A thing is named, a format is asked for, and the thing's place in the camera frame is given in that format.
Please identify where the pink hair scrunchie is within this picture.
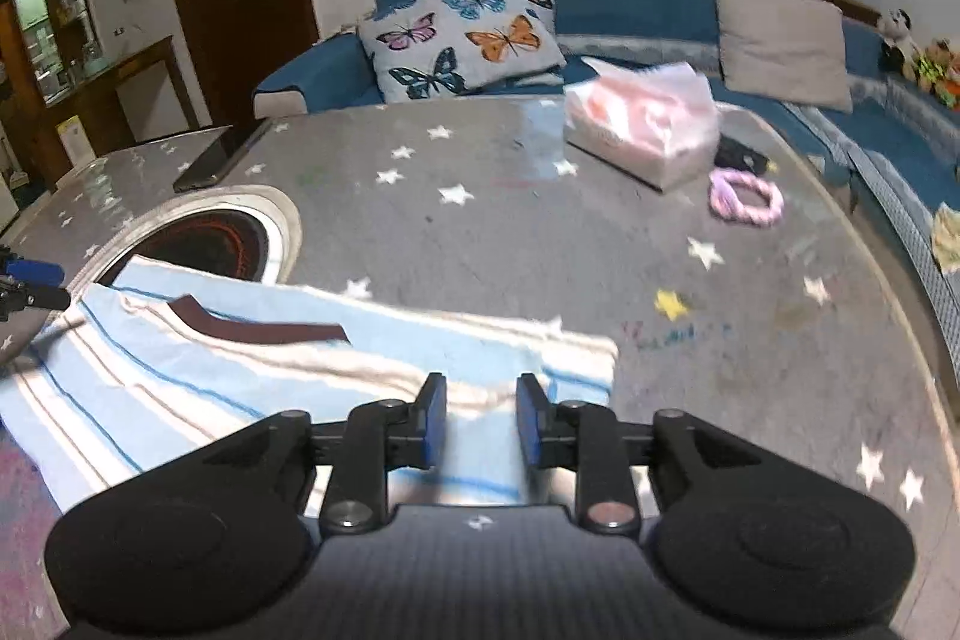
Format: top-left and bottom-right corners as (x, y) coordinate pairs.
(709, 169), (785, 227)

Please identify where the dark smartphone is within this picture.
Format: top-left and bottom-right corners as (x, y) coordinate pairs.
(172, 121), (263, 193)

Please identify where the wooden sideboard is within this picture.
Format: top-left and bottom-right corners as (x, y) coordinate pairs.
(52, 36), (202, 191)

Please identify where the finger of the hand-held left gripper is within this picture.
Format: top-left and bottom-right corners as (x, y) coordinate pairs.
(0, 280), (72, 321)
(2, 260), (67, 283)

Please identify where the blue striped baby shirt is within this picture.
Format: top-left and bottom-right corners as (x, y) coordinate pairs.
(0, 254), (620, 513)

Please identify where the grey star-print tablecloth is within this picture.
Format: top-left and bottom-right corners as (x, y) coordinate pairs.
(0, 98), (960, 640)

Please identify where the panda plush toy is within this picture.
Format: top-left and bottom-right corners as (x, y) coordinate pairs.
(876, 7), (920, 75)

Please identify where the plush toy yellow-green vest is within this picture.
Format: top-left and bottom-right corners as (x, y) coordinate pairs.
(915, 38), (960, 94)

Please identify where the plain grey pillow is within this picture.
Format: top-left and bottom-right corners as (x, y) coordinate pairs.
(714, 0), (854, 114)

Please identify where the butterfly print pillow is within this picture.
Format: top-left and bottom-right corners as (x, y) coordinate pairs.
(358, 0), (569, 103)

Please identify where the small black object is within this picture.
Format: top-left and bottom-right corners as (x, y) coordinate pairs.
(714, 136), (775, 175)

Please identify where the white box yellow label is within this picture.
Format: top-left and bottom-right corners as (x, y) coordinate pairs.
(56, 115), (95, 163)

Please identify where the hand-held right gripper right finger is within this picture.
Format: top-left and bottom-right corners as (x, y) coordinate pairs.
(516, 374), (773, 534)

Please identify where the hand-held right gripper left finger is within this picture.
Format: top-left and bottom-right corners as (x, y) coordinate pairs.
(187, 372), (449, 536)

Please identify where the blue sofa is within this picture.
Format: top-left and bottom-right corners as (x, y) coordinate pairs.
(253, 0), (960, 341)

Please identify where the pink tissue pack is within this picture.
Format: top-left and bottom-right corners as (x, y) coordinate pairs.
(562, 56), (721, 193)

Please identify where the cream cloth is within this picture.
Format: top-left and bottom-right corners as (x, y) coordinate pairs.
(930, 203), (960, 275)

